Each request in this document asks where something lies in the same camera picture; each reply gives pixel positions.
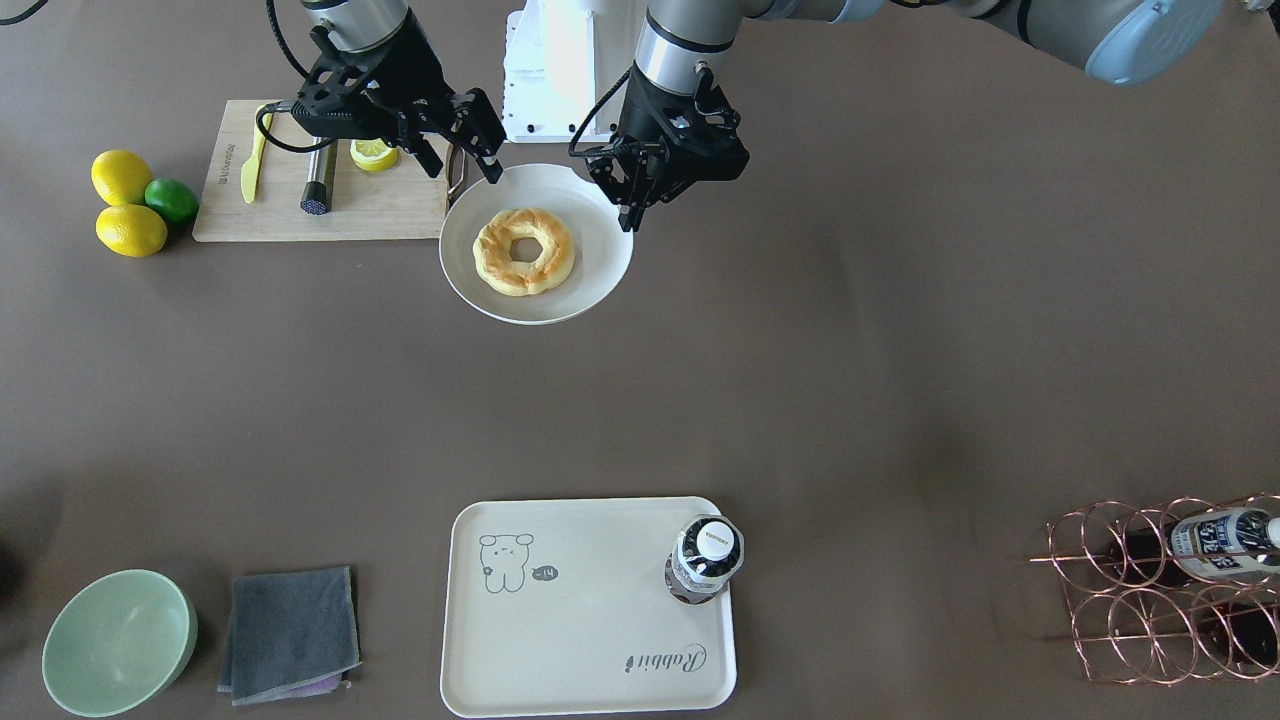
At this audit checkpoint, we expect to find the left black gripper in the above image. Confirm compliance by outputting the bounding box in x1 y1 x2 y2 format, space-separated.
582 61 750 233

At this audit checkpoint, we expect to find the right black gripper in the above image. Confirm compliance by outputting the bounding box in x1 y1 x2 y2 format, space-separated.
255 10 506 184

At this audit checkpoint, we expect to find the white round plate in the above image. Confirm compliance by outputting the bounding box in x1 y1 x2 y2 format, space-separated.
439 163 634 325

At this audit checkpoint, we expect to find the yellow glazed donut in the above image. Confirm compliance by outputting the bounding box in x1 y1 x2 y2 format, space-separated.
472 208 579 297

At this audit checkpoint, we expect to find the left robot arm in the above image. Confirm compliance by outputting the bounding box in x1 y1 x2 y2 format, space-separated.
570 1 1222 231

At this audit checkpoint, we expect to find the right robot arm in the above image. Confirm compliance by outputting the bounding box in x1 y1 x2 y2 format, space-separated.
255 1 506 184

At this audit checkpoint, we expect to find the dark drink bottle on tray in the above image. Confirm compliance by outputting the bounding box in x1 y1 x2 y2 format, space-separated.
664 514 745 605

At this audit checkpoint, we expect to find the cream rabbit tray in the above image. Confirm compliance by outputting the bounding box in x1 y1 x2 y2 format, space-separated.
440 496 739 717

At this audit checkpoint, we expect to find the half lemon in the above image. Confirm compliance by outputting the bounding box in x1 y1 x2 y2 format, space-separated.
349 138 401 173

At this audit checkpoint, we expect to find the wooden cutting board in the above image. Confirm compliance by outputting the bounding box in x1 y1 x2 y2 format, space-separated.
192 100 449 242

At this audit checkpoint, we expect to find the steel muddler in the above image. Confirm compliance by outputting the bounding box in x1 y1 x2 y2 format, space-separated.
300 140 338 217

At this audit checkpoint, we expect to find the yellow plastic knife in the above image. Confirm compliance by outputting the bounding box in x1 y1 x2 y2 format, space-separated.
239 126 266 204

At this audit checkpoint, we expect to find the green lime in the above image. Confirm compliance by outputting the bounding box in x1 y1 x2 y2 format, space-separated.
143 177 200 225

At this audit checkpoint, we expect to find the yellow lemon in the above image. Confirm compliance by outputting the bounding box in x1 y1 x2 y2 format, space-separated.
90 149 155 206
95 204 168 258

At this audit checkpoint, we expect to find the grey folded cloth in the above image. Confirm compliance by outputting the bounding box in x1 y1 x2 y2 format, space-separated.
218 565 362 706

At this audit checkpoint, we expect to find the green bowl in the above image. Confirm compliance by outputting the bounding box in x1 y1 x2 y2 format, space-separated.
41 569 198 717

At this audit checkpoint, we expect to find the dark drink bottle in rack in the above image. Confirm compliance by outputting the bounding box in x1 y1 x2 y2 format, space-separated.
1105 507 1280 585

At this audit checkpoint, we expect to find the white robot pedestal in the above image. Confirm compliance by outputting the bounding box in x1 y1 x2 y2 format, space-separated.
502 1 649 143

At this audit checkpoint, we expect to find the copper wire bottle rack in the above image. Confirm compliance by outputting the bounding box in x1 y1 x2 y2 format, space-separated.
1033 497 1277 685

